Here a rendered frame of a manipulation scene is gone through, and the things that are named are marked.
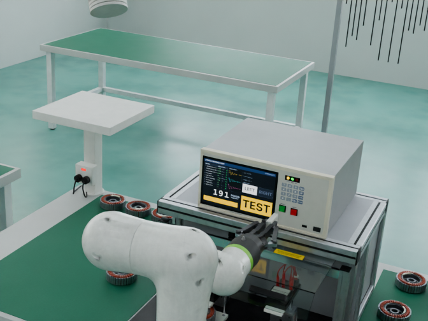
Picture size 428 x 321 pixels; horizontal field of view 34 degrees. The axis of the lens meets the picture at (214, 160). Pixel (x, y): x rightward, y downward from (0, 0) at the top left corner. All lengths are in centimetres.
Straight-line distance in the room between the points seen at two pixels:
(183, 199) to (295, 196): 41
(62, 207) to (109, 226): 174
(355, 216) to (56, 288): 107
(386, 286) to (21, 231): 145
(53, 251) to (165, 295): 145
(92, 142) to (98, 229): 176
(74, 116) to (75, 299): 76
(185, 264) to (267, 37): 761
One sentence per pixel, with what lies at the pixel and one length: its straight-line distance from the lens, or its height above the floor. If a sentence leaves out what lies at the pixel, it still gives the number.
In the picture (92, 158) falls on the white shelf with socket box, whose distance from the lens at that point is 318.
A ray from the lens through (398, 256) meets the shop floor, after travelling 458.
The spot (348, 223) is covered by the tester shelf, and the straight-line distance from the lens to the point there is 231.
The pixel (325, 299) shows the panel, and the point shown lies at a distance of 244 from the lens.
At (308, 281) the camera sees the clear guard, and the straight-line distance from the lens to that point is 207.
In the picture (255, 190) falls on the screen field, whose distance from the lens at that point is 221.
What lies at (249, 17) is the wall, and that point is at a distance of 891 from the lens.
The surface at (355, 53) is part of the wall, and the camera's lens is 857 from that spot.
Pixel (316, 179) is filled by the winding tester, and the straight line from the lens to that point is 213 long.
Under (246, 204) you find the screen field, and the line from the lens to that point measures 224.
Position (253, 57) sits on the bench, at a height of 75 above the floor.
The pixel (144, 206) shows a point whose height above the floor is 77.
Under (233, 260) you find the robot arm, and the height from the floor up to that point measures 123.
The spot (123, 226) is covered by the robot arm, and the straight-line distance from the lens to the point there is 141.
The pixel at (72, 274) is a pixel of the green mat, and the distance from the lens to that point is 265.
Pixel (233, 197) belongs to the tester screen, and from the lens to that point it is 225.
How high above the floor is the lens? 212
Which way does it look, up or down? 22 degrees down
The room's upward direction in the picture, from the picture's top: 4 degrees clockwise
